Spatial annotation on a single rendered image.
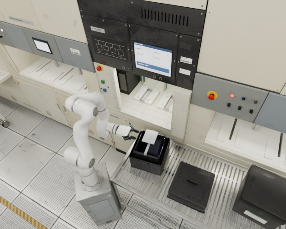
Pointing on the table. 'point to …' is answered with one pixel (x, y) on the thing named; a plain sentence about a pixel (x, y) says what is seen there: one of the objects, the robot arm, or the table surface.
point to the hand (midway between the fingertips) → (135, 134)
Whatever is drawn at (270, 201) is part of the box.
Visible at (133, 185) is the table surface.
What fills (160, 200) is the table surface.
